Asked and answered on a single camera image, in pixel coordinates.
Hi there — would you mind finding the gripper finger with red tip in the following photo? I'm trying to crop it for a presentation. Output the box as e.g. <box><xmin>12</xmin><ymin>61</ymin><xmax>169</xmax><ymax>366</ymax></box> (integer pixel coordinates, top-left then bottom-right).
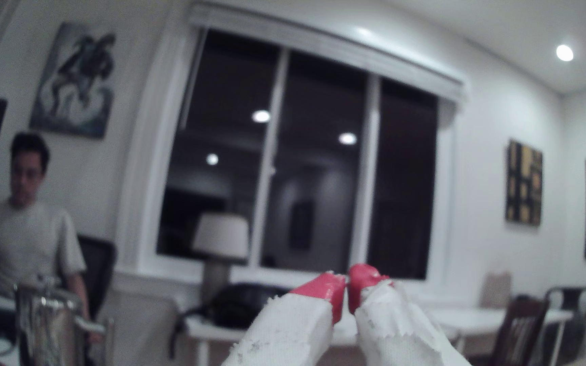
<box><xmin>347</xmin><ymin>263</ymin><xmax>473</xmax><ymax>366</ymax></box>
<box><xmin>221</xmin><ymin>271</ymin><xmax>348</xmax><ymax>366</ymax></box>

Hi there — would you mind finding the black bag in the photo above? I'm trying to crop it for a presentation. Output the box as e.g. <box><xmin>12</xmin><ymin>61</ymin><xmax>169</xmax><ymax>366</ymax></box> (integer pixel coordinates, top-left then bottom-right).
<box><xmin>168</xmin><ymin>283</ymin><xmax>294</xmax><ymax>357</ymax></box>

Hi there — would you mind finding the white table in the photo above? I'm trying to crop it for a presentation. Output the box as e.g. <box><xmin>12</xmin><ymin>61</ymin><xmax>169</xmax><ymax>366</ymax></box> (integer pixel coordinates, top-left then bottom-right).
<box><xmin>183</xmin><ymin>305</ymin><xmax>574</xmax><ymax>366</ymax></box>

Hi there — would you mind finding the beige paper bag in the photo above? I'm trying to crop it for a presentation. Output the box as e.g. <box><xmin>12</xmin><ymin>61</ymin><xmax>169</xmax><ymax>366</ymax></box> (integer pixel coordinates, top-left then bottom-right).
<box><xmin>478</xmin><ymin>272</ymin><xmax>512</xmax><ymax>310</ymax></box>

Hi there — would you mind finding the table lamp with white shade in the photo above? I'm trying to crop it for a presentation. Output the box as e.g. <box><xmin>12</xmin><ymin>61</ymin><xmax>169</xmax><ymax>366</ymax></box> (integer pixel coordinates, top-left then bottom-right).
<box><xmin>191</xmin><ymin>212</ymin><xmax>250</xmax><ymax>306</ymax></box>

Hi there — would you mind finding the dark wooden chair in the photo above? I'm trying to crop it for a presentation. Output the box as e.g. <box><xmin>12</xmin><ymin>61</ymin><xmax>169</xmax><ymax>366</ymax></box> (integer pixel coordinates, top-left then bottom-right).
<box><xmin>486</xmin><ymin>295</ymin><xmax>550</xmax><ymax>366</ymax></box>

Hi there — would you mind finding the large white-framed window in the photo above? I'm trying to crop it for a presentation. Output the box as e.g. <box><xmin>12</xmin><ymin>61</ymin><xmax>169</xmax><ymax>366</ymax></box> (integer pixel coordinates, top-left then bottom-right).
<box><xmin>156</xmin><ymin>28</ymin><xmax>441</xmax><ymax>281</ymax></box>

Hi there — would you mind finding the black metal chair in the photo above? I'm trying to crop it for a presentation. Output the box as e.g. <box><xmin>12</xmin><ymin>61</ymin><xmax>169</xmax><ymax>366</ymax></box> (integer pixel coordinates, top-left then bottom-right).
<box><xmin>545</xmin><ymin>286</ymin><xmax>586</xmax><ymax>359</ymax></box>

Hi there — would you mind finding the black office chair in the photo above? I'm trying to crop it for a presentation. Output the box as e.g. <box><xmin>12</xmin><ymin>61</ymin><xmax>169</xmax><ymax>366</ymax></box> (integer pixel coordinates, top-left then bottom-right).
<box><xmin>77</xmin><ymin>235</ymin><xmax>117</xmax><ymax>321</ymax></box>

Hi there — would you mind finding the man in grey t-shirt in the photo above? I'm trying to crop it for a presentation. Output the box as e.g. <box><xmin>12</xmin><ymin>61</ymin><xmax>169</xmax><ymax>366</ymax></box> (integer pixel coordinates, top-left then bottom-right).
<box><xmin>0</xmin><ymin>131</ymin><xmax>95</xmax><ymax>331</ymax></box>

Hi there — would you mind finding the white roller blind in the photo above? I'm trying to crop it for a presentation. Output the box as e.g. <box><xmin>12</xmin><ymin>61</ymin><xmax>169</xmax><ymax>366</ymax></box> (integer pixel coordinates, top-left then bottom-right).
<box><xmin>189</xmin><ymin>2</ymin><xmax>469</xmax><ymax>105</ymax></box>

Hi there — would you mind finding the figure painting on canvas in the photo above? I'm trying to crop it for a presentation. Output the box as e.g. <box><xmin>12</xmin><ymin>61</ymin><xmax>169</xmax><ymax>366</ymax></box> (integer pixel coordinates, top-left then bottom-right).
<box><xmin>28</xmin><ymin>21</ymin><xmax>117</xmax><ymax>139</ymax></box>

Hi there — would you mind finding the yellow and black wall art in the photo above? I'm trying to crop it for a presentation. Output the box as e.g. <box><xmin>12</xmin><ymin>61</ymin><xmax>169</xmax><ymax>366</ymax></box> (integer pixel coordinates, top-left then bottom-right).
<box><xmin>505</xmin><ymin>139</ymin><xmax>544</xmax><ymax>227</ymax></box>

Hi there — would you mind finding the stainless steel pot with handle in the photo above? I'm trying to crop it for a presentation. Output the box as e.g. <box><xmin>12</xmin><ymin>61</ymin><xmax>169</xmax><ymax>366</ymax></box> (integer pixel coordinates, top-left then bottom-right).
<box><xmin>13</xmin><ymin>274</ymin><xmax>116</xmax><ymax>366</ymax></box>

